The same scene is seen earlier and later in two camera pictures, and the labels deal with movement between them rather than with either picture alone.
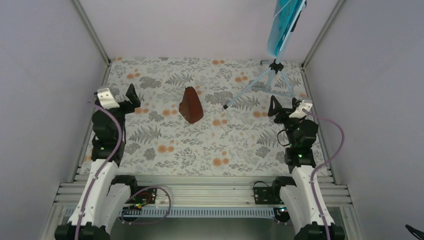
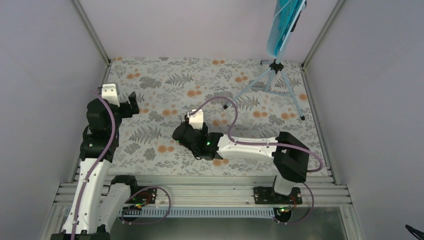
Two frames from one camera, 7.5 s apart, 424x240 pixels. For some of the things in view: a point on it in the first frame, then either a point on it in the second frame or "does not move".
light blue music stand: (286, 16) does not move
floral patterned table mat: (208, 117) does not move
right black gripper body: (282, 114) -> (206, 128)
